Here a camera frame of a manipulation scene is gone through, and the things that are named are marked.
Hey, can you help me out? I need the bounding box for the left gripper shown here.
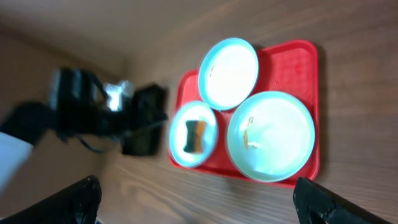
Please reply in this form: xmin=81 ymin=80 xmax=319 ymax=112
xmin=57 ymin=100 xmax=129 ymax=137

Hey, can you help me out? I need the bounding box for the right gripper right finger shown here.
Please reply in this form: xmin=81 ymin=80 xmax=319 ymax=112
xmin=293 ymin=177 xmax=389 ymax=224

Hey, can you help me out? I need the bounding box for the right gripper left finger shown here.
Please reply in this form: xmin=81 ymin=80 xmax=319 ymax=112
xmin=1 ymin=175 xmax=102 ymax=224

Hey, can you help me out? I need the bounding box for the pale blue plate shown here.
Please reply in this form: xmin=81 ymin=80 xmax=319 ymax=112
xmin=226 ymin=91 xmax=316 ymax=182
xmin=169 ymin=101 xmax=219 ymax=168
xmin=198 ymin=37 xmax=259 ymax=111

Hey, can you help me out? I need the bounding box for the orange green scrub sponge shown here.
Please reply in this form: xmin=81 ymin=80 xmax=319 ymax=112
xmin=183 ymin=120 xmax=207 ymax=154

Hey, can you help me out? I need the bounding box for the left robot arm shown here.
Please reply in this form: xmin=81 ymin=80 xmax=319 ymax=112
xmin=1 ymin=67 xmax=130 ymax=189

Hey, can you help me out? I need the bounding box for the black rectangular water tray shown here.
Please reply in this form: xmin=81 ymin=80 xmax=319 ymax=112
xmin=121 ymin=83 xmax=168 ymax=156

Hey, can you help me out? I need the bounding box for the red plastic tray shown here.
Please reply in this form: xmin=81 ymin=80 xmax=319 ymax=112
xmin=169 ymin=40 xmax=320 ymax=189

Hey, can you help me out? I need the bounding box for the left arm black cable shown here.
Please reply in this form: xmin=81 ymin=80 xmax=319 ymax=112
xmin=77 ymin=119 xmax=167 ymax=155

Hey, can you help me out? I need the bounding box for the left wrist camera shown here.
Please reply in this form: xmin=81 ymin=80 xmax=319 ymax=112
xmin=104 ymin=80 xmax=135 ymax=111

